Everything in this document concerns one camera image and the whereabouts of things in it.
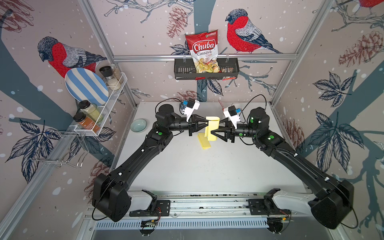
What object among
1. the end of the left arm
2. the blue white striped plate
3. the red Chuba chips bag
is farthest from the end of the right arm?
the blue white striped plate

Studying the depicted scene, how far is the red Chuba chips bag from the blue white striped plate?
54 cm

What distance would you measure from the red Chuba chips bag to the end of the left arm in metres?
0.38

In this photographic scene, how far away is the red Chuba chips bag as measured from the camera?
2.62 feet

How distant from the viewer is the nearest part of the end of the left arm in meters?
0.58

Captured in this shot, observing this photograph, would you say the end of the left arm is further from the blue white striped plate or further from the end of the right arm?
the blue white striped plate
